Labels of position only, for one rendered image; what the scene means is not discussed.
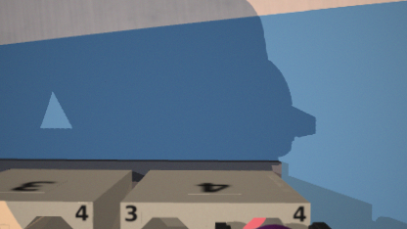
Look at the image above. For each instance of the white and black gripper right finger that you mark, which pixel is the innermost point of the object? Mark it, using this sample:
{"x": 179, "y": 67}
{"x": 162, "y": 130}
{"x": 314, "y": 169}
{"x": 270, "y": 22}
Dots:
{"x": 319, "y": 225}

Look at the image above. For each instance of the blue bench mat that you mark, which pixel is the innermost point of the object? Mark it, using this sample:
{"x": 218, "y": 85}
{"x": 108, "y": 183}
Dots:
{"x": 322, "y": 91}

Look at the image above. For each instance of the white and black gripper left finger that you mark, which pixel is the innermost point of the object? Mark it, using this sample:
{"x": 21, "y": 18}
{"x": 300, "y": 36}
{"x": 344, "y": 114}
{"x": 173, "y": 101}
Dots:
{"x": 222, "y": 225}

